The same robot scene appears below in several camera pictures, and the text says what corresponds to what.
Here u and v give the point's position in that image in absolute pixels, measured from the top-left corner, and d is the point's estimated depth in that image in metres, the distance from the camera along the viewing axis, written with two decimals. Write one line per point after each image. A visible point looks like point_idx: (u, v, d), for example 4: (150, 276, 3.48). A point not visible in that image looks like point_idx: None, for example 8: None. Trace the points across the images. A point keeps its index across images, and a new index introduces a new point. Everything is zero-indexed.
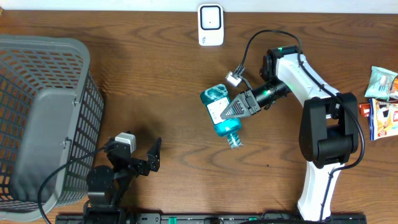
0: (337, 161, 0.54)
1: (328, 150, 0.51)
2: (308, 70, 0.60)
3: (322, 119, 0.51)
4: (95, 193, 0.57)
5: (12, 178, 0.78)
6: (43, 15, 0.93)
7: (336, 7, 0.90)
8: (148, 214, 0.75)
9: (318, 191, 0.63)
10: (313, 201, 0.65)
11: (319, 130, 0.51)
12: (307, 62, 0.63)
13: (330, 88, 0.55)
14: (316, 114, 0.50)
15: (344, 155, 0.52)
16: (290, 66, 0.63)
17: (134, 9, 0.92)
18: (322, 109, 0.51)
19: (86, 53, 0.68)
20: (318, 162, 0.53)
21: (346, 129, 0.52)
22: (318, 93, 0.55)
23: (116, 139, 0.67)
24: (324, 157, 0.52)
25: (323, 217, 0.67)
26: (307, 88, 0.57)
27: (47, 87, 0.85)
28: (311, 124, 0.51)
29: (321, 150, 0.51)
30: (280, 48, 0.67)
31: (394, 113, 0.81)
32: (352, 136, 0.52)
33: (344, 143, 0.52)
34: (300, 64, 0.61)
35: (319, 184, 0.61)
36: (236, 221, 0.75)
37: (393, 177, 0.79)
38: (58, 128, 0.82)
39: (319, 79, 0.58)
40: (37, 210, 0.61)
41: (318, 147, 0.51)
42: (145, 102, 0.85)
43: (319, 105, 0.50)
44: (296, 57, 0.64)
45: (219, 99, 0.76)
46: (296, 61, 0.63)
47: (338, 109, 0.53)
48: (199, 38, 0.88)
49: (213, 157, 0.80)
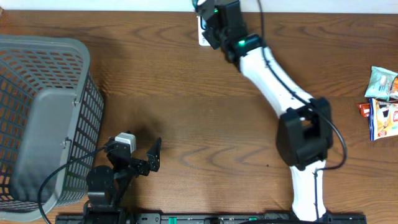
0: (318, 158, 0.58)
1: (306, 154, 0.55)
2: (275, 71, 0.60)
3: (299, 130, 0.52)
4: (95, 193, 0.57)
5: (12, 178, 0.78)
6: (43, 15, 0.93)
7: (336, 7, 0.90)
8: (147, 214, 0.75)
9: (306, 191, 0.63)
10: (306, 201, 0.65)
11: (296, 139, 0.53)
12: (273, 60, 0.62)
13: (301, 94, 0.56)
14: (293, 127, 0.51)
15: (321, 154, 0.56)
16: (257, 67, 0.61)
17: (134, 9, 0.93)
18: (298, 122, 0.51)
19: (86, 53, 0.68)
20: (300, 165, 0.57)
21: (323, 131, 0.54)
22: (290, 101, 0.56)
23: (116, 139, 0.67)
24: (304, 160, 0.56)
25: (318, 216, 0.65)
26: (278, 94, 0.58)
27: (47, 87, 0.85)
28: (288, 136, 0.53)
29: (300, 155, 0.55)
30: (242, 41, 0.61)
31: (394, 113, 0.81)
32: (327, 137, 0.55)
33: (321, 145, 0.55)
34: (267, 65, 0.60)
35: (307, 184, 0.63)
36: (236, 221, 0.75)
37: (393, 177, 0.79)
38: (58, 128, 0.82)
39: (290, 84, 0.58)
40: (37, 210, 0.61)
41: (296, 153, 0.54)
42: (145, 102, 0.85)
43: (294, 118, 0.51)
44: (262, 53, 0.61)
45: None
46: (263, 60, 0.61)
47: (311, 113, 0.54)
48: (199, 38, 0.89)
49: (212, 157, 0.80)
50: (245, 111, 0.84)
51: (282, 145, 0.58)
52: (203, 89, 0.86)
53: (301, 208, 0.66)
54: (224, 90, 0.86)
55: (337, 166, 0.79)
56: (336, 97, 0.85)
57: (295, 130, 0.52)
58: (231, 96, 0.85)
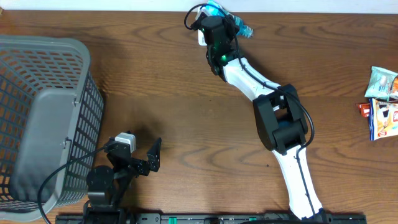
0: (298, 143, 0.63)
1: (283, 137, 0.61)
2: (250, 72, 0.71)
3: (270, 112, 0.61)
4: (95, 193, 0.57)
5: (12, 178, 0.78)
6: (44, 15, 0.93)
7: (336, 7, 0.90)
8: (147, 214, 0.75)
9: (293, 178, 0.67)
10: (299, 192, 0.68)
11: (270, 121, 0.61)
12: (249, 64, 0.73)
13: (270, 84, 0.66)
14: (265, 108, 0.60)
15: (299, 137, 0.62)
16: (236, 71, 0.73)
17: (134, 9, 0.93)
18: (268, 105, 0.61)
19: (86, 52, 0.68)
20: (280, 149, 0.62)
21: (295, 114, 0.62)
22: (262, 91, 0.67)
23: (116, 139, 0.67)
24: (282, 144, 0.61)
25: (314, 210, 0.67)
26: (253, 88, 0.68)
27: (47, 87, 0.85)
28: (263, 119, 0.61)
29: (278, 138, 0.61)
30: (224, 56, 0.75)
31: (394, 113, 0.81)
32: (300, 121, 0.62)
33: (296, 127, 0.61)
34: (243, 68, 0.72)
35: (291, 170, 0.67)
36: (236, 221, 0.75)
37: (394, 177, 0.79)
38: (58, 128, 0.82)
39: (262, 78, 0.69)
40: (37, 210, 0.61)
41: (274, 136, 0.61)
42: (145, 102, 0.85)
43: (265, 102, 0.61)
44: (237, 62, 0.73)
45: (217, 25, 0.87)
46: (240, 65, 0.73)
47: (283, 99, 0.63)
48: (199, 38, 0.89)
49: (213, 157, 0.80)
50: (245, 111, 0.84)
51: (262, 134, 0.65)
52: (203, 89, 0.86)
53: (298, 205, 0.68)
54: (224, 90, 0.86)
55: (337, 166, 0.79)
56: (336, 97, 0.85)
57: (267, 112, 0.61)
58: (231, 95, 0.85)
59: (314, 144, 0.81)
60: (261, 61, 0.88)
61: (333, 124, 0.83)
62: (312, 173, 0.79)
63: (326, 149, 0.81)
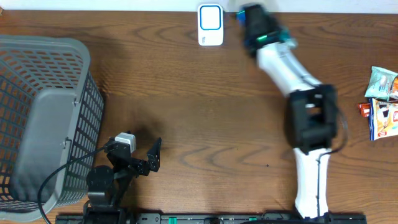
0: (323, 145, 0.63)
1: (310, 137, 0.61)
2: (290, 61, 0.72)
3: (303, 111, 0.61)
4: (95, 193, 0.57)
5: (12, 178, 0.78)
6: (43, 15, 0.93)
7: (336, 8, 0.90)
8: (147, 214, 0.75)
9: (310, 180, 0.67)
10: (308, 193, 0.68)
11: (300, 119, 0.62)
12: (288, 53, 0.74)
13: (310, 81, 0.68)
14: (298, 106, 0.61)
15: (326, 141, 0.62)
16: (273, 56, 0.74)
17: (134, 9, 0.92)
18: (303, 102, 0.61)
19: (86, 53, 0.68)
20: (304, 149, 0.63)
21: (329, 116, 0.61)
22: (299, 85, 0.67)
23: (116, 139, 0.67)
24: (308, 143, 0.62)
25: (320, 213, 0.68)
26: (292, 80, 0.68)
27: (47, 87, 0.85)
28: (295, 115, 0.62)
29: (305, 137, 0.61)
30: (263, 35, 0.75)
31: (394, 113, 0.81)
32: (331, 125, 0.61)
33: (325, 130, 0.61)
34: (282, 56, 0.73)
35: (310, 171, 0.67)
36: (236, 221, 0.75)
37: (394, 177, 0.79)
38: (58, 128, 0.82)
39: (302, 71, 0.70)
40: (37, 210, 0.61)
41: (301, 134, 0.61)
42: (145, 102, 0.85)
43: (300, 98, 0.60)
44: (276, 46, 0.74)
45: (216, 30, 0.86)
46: (278, 51, 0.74)
47: (319, 100, 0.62)
48: (199, 38, 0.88)
49: (213, 157, 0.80)
50: (245, 111, 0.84)
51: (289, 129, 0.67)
52: (204, 89, 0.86)
53: (305, 204, 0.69)
54: (224, 90, 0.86)
55: (337, 166, 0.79)
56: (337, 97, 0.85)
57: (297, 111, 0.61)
58: (231, 96, 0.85)
59: None
60: None
61: None
62: None
63: None
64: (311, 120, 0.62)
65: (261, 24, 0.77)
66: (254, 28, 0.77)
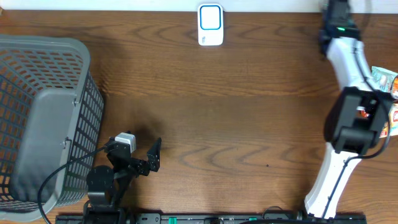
0: (355, 151, 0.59)
1: (347, 137, 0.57)
2: (359, 58, 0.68)
3: (354, 109, 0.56)
4: (95, 193, 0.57)
5: (12, 178, 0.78)
6: (43, 15, 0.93)
7: None
8: (147, 214, 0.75)
9: (329, 179, 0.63)
10: (321, 193, 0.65)
11: (347, 115, 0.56)
12: (361, 51, 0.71)
13: (372, 83, 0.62)
14: (351, 101, 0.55)
15: (361, 147, 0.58)
16: (346, 48, 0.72)
17: (134, 9, 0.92)
18: (357, 101, 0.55)
19: (86, 53, 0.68)
20: (336, 146, 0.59)
21: (375, 124, 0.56)
22: (359, 84, 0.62)
23: (116, 139, 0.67)
24: (343, 142, 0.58)
25: (325, 216, 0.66)
26: (352, 76, 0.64)
27: (47, 87, 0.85)
28: (342, 109, 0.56)
29: (342, 134, 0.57)
30: (342, 29, 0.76)
31: (394, 113, 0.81)
32: (374, 134, 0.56)
33: (365, 137, 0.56)
34: (353, 51, 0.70)
35: (333, 173, 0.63)
36: (236, 221, 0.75)
37: (394, 177, 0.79)
38: (58, 128, 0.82)
39: (367, 71, 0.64)
40: (37, 210, 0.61)
41: (341, 130, 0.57)
42: (145, 102, 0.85)
43: (355, 96, 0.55)
44: (352, 43, 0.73)
45: (216, 30, 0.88)
46: (352, 46, 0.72)
47: (372, 105, 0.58)
48: (199, 38, 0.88)
49: (213, 157, 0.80)
50: (245, 111, 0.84)
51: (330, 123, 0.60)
52: (204, 89, 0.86)
53: (314, 201, 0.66)
54: (224, 90, 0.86)
55: None
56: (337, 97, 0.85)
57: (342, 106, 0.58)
58: (231, 95, 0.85)
59: (314, 144, 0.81)
60: (262, 61, 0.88)
61: None
62: (312, 173, 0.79)
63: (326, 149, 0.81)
64: (357, 121, 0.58)
65: (342, 17, 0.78)
66: (334, 20, 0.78)
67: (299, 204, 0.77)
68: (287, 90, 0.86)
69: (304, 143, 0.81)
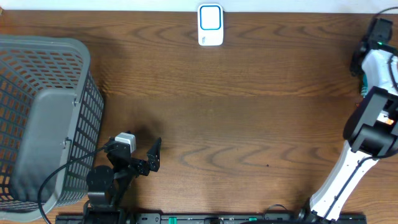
0: (371, 153, 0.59)
1: (367, 136, 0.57)
2: (393, 69, 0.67)
3: (379, 109, 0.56)
4: (95, 193, 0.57)
5: (12, 178, 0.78)
6: (43, 15, 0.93)
7: (336, 7, 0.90)
8: (148, 214, 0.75)
9: (340, 178, 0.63)
10: (328, 191, 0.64)
11: (370, 114, 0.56)
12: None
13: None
14: (376, 101, 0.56)
15: (378, 149, 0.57)
16: (381, 58, 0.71)
17: (134, 9, 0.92)
18: (382, 102, 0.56)
19: (86, 53, 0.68)
20: (353, 144, 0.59)
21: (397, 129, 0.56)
22: (389, 89, 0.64)
23: (116, 139, 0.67)
24: (361, 140, 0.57)
25: (327, 216, 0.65)
26: (383, 81, 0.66)
27: (47, 87, 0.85)
28: (365, 107, 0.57)
29: (362, 133, 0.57)
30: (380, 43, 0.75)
31: None
32: (394, 138, 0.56)
33: (385, 139, 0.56)
34: (388, 61, 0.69)
35: (345, 172, 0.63)
36: (236, 221, 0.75)
37: (394, 177, 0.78)
38: (58, 128, 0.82)
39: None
40: (37, 210, 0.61)
41: (360, 129, 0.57)
42: (145, 102, 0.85)
43: (382, 96, 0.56)
44: (388, 55, 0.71)
45: (216, 31, 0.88)
46: (387, 58, 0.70)
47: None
48: (199, 38, 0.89)
49: (212, 157, 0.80)
50: (245, 111, 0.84)
51: (351, 121, 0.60)
52: (204, 89, 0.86)
53: (319, 200, 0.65)
54: (224, 90, 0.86)
55: None
56: (337, 97, 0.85)
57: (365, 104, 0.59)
58: (231, 95, 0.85)
59: (314, 144, 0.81)
60: (262, 61, 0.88)
61: (333, 124, 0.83)
62: (312, 173, 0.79)
63: (326, 149, 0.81)
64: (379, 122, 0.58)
65: (382, 37, 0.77)
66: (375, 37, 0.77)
67: (299, 204, 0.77)
68: (287, 90, 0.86)
69: (304, 143, 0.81)
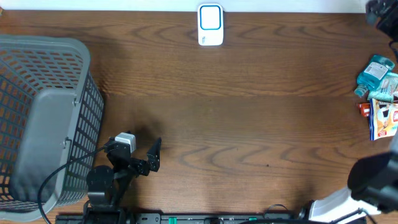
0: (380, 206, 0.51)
1: (371, 193, 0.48)
2: None
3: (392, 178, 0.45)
4: (95, 193, 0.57)
5: (12, 178, 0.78)
6: (43, 14, 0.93)
7: (336, 7, 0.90)
8: (148, 214, 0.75)
9: (344, 208, 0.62)
10: (328, 214, 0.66)
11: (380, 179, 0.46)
12: None
13: None
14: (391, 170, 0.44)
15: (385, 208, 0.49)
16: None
17: (134, 9, 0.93)
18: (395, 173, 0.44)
19: (86, 53, 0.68)
20: (357, 193, 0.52)
21: None
22: None
23: (116, 139, 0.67)
24: (365, 194, 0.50)
25: None
26: None
27: (47, 87, 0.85)
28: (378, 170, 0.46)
29: (367, 188, 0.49)
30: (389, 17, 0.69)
31: (394, 112, 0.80)
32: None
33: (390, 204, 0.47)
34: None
35: (348, 206, 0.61)
36: (236, 221, 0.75)
37: None
38: (58, 128, 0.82)
39: None
40: (37, 210, 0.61)
41: (367, 184, 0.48)
42: (145, 102, 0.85)
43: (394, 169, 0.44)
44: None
45: (216, 30, 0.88)
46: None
47: None
48: (199, 38, 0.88)
49: (213, 157, 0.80)
50: (245, 111, 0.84)
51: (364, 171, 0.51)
52: (204, 89, 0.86)
53: (319, 214, 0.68)
54: (224, 90, 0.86)
55: (338, 166, 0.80)
56: (337, 97, 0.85)
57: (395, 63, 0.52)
58: (231, 96, 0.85)
59: (314, 144, 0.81)
60: (262, 61, 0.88)
61: (333, 124, 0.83)
62: (313, 174, 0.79)
63: (326, 149, 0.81)
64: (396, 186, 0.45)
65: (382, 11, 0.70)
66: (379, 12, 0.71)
67: (299, 204, 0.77)
68: (288, 90, 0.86)
69: (304, 143, 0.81)
